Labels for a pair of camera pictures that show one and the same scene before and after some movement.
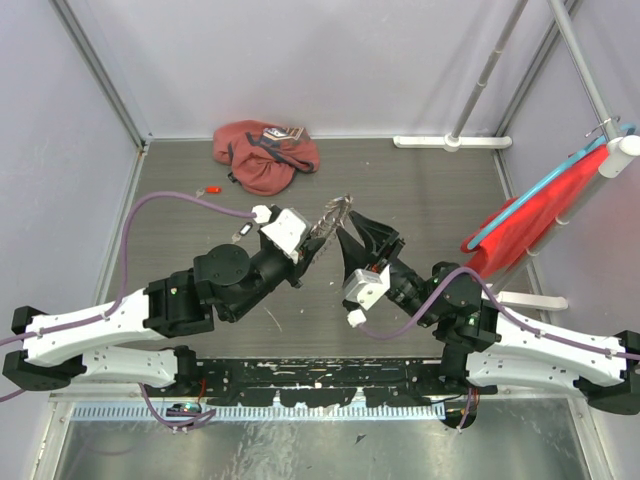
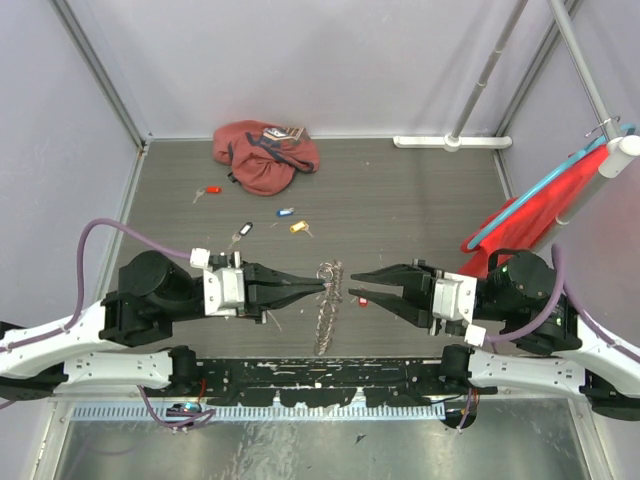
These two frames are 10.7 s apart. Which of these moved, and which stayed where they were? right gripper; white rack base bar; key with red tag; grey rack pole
Moved: right gripper
Stayed: white rack base bar; grey rack pole; key with red tag
